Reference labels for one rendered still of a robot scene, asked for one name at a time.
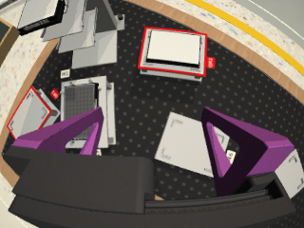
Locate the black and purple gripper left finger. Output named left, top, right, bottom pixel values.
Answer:
left=12, top=106, right=104, bottom=155

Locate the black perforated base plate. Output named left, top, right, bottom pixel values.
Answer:
left=31, top=0, right=304, bottom=200

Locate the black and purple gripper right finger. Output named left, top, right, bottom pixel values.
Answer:
left=201, top=107, right=294, bottom=197

